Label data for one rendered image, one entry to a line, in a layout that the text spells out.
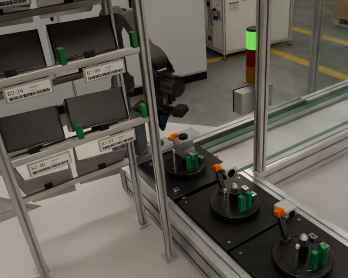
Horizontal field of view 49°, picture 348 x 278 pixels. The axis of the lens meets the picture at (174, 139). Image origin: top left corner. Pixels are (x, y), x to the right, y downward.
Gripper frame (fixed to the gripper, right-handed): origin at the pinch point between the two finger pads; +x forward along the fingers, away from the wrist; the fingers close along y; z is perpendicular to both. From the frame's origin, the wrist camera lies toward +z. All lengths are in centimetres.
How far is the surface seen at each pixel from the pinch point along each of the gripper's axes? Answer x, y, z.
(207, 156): 11.2, -16.5, -0.2
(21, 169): 23, 60, -15
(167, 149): 12.7, 0.1, 2.0
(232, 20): 59, 96, 397
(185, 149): 2.5, -13.6, -11.2
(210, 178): 11.2, -22.0, -12.3
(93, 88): 88, 194, 206
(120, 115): -23.3, -11.7, -40.4
